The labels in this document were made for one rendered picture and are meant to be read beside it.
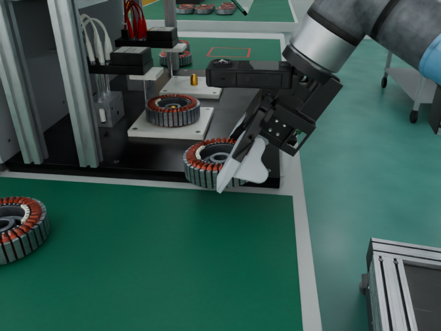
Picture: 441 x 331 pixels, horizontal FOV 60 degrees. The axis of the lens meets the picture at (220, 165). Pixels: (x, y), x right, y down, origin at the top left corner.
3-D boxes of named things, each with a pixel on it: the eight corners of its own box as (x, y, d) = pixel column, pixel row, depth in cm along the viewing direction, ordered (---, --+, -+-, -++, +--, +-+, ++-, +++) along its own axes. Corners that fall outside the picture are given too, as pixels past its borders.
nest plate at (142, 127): (213, 112, 87) (213, 107, 87) (203, 140, 74) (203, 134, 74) (149, 110, 89) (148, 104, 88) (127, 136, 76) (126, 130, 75)
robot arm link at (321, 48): (308, 17, 44) (304, 8, 51) (285, 52, 46) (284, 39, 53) (362, 52, 45) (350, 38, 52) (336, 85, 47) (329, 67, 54)
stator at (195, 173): (259, 155, 63) (258, 134, 62) (256, 192, 54) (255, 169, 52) (193, 155, 65) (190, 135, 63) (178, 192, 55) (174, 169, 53)
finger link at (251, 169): (252, 211, 51) (285, 150, 51) (212, 190, 50) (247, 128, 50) (247, 208, 54) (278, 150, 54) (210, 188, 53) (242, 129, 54)
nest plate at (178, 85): (225, 81, 108) (225, 77, 108) (218, 99, 95) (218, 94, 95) (172, 79, 110) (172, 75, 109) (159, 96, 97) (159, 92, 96)
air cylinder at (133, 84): (154, 83, 107) (152, 63, 104) (146, 91, 100) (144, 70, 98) (136, 82, 108) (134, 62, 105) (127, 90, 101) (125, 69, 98)
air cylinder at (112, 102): (125, 114, 86) (122, 90, 83) (113, 127, 79) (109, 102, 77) (103, 113, 86) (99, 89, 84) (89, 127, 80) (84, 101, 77)
